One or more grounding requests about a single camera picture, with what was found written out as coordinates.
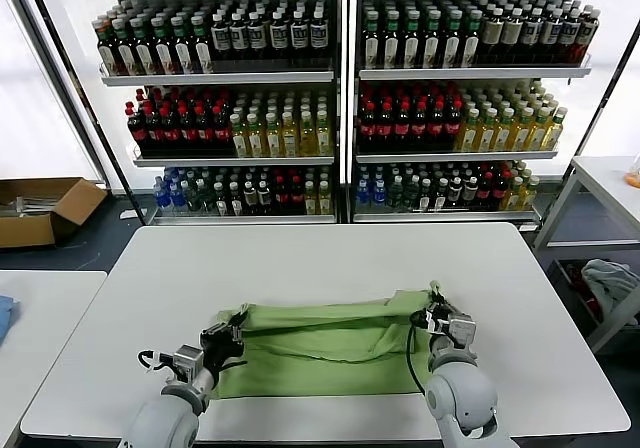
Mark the grey metal shelf unit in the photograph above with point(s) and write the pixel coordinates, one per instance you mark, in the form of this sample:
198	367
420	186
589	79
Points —
220	78
475	74

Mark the small blue drink bottle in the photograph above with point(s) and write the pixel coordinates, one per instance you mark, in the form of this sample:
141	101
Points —
379	193
160	198
175	198
363	193

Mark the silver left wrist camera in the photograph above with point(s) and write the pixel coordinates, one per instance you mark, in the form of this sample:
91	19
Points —
189	360

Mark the dark bottle beige label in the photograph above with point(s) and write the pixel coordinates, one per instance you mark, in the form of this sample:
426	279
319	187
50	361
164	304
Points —
492	33
511	33

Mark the red garment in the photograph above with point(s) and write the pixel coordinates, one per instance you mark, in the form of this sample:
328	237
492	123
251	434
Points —
594	305

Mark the dark bottle white label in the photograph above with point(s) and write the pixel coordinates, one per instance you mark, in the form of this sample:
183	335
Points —
530	33
318	33
586	33
549	33
256	34
279	34
220	35
567	33
238	35
299	34

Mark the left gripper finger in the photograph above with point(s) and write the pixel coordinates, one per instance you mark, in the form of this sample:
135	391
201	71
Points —
222	328
242	330

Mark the yellow tea bottle white cap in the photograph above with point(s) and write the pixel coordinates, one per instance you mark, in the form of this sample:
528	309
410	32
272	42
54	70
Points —
307	140
502	138
553	135
485	138
272	142
240	143
520	137
467	138
255	143
537	137
289	142
324	140

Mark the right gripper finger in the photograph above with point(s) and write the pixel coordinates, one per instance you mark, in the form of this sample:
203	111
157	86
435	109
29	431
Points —
434	299
443	302

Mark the small clear green bottle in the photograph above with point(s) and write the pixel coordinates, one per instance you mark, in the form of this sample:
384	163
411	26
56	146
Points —
396	195
411	195

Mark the grey metal parts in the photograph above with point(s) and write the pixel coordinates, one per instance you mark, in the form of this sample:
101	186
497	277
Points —
35	205

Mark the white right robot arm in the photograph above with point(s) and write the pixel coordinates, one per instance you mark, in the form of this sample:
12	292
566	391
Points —
460	398

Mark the pale grey clothes pile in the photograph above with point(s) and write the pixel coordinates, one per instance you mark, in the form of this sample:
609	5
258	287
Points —
607	278

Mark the dark tea bottle orange label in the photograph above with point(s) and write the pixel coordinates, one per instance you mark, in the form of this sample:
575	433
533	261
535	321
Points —
106	55

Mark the black storage crate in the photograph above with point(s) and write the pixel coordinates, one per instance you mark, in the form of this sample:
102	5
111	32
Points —
562	278

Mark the small cola bottle red cap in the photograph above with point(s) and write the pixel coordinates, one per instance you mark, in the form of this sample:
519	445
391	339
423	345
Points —
483	192
281	199
297	199
498	190

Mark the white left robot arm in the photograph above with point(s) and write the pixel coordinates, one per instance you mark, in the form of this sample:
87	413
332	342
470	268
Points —
160	423

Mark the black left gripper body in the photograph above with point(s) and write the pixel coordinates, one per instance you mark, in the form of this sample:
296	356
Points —
220	350

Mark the green polo shirt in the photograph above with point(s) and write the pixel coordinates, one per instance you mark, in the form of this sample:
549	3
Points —
320	363

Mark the brown cardboard box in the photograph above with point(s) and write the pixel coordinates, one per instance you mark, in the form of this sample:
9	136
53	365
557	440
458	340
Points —
25	230

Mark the small yellow tea bottle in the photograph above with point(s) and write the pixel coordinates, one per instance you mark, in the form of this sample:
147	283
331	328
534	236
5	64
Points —
324	202
512	195
528	194
310	202

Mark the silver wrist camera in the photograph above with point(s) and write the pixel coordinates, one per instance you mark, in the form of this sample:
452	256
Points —
189	360
462	329

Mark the blue folded cloth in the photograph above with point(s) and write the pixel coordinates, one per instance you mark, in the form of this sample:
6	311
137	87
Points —
6	318

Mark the dark tea bottle green cap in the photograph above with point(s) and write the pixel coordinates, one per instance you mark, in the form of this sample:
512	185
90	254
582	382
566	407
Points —
183	55
412	48
470	48
163	55
391	48
125	55
144	55
202	54
451	48
431	48
371	48

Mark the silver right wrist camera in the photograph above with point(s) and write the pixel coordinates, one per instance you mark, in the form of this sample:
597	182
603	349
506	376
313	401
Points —
462	329

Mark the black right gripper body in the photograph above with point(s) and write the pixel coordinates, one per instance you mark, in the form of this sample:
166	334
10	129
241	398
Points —
437	320

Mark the grey metal frame table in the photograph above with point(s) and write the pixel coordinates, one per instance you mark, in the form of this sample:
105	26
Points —
600	170

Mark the small dark bottle white cap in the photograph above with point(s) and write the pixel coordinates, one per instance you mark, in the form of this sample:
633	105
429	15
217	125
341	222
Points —
220	202
440	197
455	193
469	192
425	198
250	200
264	200
235	203

